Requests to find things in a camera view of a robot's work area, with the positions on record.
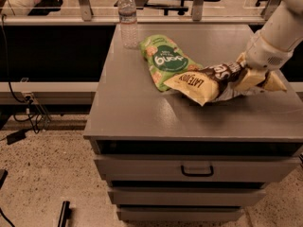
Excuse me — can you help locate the black power adapter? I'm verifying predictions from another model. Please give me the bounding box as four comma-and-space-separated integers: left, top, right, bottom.
7, 131, 26, 145

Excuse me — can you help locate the black power cable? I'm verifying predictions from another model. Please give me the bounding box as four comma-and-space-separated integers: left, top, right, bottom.
0, 14, 44, 135

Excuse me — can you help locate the brown and yellow chip bag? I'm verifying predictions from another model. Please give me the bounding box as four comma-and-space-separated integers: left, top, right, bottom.
164, 53, 271, 106

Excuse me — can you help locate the clear plastic water bottle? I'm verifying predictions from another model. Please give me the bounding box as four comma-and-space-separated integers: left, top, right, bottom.
117, 0, 138, 49

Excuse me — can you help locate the green snack bag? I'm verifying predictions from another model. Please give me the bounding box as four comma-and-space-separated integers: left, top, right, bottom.
139, 34, 204, 92

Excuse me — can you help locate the office chair base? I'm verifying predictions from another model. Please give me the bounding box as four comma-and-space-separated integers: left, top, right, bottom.
255, 0, 269, 7

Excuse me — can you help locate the black drawer handle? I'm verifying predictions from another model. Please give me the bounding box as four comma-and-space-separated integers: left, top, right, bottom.
180, 166, 214, 178

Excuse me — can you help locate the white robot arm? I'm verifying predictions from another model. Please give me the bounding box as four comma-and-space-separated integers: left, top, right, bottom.
233, 0, 303, 91

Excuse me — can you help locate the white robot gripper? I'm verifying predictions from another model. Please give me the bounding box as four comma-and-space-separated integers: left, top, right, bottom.
233, 30, 294, 92

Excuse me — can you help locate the black bar on floor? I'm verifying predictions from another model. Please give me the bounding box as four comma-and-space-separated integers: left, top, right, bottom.
58, 201, 70, 227

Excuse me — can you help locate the grey drawer cabinet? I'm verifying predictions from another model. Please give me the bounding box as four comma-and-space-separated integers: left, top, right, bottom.
84, 34, 303, 221

